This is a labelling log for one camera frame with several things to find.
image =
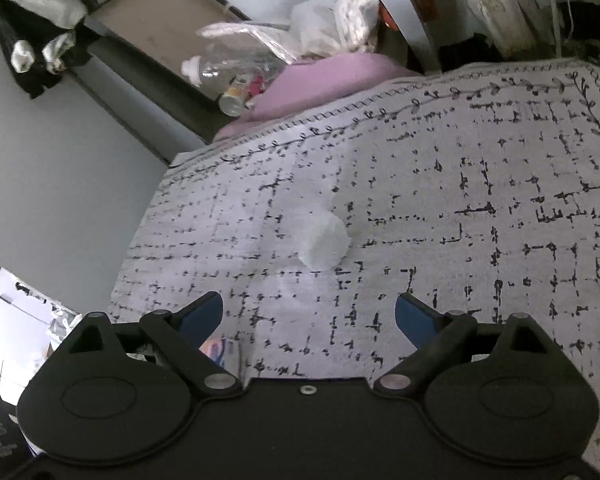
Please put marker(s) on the white plastic bag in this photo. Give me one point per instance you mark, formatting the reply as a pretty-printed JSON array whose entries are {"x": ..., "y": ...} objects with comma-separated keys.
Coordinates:
[{"x": 325, "y": 22}]

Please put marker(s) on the empty clear plastic bottle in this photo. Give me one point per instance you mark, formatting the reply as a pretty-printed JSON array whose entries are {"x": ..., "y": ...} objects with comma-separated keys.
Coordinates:
[{"x": 220, "y": 67}]

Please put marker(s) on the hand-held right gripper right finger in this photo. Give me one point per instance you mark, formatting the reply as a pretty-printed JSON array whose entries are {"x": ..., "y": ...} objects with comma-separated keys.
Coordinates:
[{"x": 416, "y": 318}]

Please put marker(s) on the pink pillow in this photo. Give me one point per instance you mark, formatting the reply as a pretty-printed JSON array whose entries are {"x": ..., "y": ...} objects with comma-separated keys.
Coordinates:
[{"x": 330, "y": 82}]

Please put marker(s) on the black and white hanging clothes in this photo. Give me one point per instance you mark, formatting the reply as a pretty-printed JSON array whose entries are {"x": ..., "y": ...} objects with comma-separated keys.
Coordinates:
[{"x": 35, "y": 20}]

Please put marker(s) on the dark bedside table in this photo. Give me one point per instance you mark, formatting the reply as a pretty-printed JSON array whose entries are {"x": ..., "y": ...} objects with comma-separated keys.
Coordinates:
[{"x": 155, "y": 35}]

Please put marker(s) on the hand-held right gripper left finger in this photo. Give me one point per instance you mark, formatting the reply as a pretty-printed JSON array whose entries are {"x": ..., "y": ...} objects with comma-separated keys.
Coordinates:
[{"x": 204, "y": 316}]

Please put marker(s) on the white tissue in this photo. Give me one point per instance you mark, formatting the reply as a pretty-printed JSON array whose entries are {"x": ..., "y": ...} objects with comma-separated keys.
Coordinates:
[{"x": 325, "y": 242}]

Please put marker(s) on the grey black-patterned bed blanket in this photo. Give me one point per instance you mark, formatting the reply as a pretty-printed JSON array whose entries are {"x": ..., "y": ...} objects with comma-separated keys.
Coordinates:
[{"x": 430, "y": 185}]

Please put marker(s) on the drink can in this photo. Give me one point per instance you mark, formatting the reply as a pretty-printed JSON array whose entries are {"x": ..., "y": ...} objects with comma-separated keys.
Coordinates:
[{"x": 232, "y": 100}]

